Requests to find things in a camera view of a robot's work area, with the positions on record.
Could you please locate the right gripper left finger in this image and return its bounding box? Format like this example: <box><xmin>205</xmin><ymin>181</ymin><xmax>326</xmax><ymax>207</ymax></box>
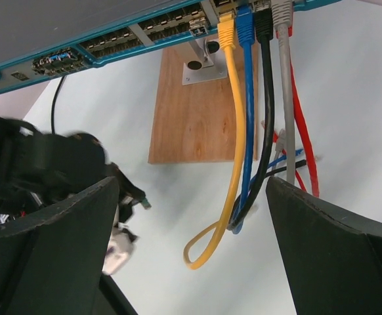
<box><xmin>0</xmin><ymin>178</ymin><xmax>119</xmax><ymax>314</ymax></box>

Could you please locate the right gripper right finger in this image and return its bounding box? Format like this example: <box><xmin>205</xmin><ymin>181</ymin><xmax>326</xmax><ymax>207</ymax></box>
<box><xmin>266</xmin><ymin>177</ymin><xmax>382</xmax><ymax>314</ymax></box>

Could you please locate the black ethernet cable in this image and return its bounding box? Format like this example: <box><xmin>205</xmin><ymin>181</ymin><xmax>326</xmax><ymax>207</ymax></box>
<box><xmin>50</xmin><ymin>75</ymin><xmax>68</xmax><ymax>135</ymax></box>

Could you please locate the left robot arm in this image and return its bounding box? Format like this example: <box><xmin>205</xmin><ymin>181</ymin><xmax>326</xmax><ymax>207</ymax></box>
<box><xmin>0</xmin><ymin>117</ymin><xmax>151</xmax><ymax>222</ymax></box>

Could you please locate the wooden board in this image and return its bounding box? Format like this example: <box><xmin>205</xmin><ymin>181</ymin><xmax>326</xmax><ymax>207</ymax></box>
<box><xmin>147</xmin><ymin>42</ymin><xmax>259</xmax><ymax>165</ymax></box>

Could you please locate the red ethernet cable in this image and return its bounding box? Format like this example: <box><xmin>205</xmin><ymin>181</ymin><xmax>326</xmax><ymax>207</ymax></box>
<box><xmin>260</xmin><ymin>26</ymin><xmax>320</xmax><ymax>198</ymax></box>

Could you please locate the black network switch blue front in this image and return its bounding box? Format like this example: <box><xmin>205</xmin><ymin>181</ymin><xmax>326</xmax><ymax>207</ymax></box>
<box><xmin>0</xmin><ymin>0</ymin><xmax>343</xmax><ymax>99</ymax></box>

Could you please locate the grey metal stand bracket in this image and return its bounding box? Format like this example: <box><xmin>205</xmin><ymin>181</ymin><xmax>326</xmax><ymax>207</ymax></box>
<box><xmin>176</xmin><ymin>38</ymin><xmax>228</xmax><ymax>85</ymax></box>

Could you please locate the black patch cable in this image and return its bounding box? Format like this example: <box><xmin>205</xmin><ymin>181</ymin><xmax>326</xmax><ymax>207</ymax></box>
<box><xmin>226</xmin><ymin>8</ymin><xmax>307</xmax><ymax>230</ymax></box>

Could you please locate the grey ethernet cable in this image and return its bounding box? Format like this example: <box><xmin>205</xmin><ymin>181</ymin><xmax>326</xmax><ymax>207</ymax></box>
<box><xmin>271</xmin><ymin>0</ymin><xmax>297</xmax><ymax>186</ymax></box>

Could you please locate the blue ethernet cable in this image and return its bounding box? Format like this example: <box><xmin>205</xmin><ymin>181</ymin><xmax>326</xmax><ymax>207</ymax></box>
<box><xmin>230</xmin><ymin>6</ymin><xmax>305</xmax><ymax>236</ymax></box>

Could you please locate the yellow ethernet cable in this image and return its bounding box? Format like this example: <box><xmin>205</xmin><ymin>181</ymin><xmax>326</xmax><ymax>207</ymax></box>
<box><xmin>182</xmin><ymin>11</ymin><xmax>247</xmax><ymax>270</ymax></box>

